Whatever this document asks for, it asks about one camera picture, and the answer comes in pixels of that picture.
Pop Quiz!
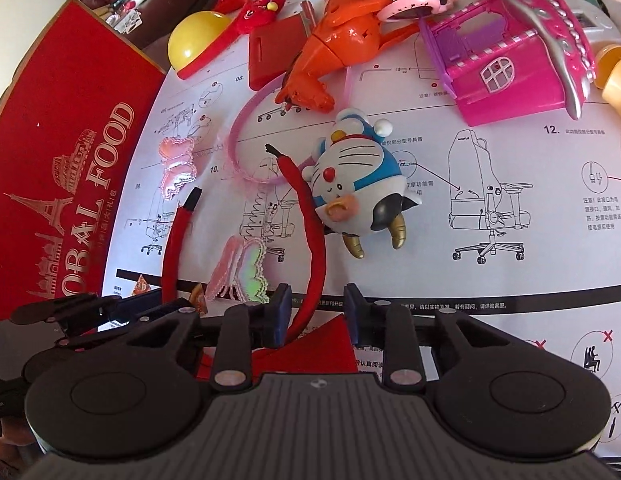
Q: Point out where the red fabric headband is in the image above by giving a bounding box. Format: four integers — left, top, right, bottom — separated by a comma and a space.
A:
160, 142, 360, 380

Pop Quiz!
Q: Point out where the orange plastic toy horse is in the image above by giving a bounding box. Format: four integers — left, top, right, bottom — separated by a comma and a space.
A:
275, 0, 419, 113

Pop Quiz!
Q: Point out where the pink plush pig toy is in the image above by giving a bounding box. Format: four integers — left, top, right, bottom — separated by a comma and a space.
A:
0, 417, 40, 479

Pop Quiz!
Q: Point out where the pink butterfly headband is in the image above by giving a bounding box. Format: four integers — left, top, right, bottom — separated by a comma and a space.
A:
160, 75, 286, 304

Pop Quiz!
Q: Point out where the red food gift box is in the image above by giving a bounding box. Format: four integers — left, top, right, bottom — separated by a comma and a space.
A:
0, 0, 165, 320

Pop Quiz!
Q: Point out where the blue cat figurine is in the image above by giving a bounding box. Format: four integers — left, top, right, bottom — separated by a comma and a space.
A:
302, 108, 421, 259

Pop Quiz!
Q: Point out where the white instruction sheet poster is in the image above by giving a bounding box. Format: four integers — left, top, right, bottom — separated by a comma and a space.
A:
103, 36, 621, 458

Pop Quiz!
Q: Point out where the red plastic phone stand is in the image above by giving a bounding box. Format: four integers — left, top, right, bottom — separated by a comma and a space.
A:
248, 0, 316, 91

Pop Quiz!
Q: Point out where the yellow plastic half ball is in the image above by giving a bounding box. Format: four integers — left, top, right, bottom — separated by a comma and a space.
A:
167, 11, 231, 72

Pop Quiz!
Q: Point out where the red plush lion headband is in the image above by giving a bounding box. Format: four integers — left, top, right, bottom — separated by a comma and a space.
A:
173, 0, 286, 80

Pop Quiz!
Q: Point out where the pink toy house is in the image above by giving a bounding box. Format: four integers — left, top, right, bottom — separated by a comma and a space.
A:
420, 0, 596, 126

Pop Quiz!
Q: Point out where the pink round toy mirror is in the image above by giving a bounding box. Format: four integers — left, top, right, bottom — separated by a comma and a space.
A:
377, 0, 457, 22

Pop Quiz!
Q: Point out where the yellow orange plastic bottle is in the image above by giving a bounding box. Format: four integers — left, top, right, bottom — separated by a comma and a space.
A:
595, 44, 621, 117

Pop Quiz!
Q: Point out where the white toy camera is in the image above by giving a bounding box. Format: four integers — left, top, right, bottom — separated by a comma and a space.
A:
565, 0, 621, 53

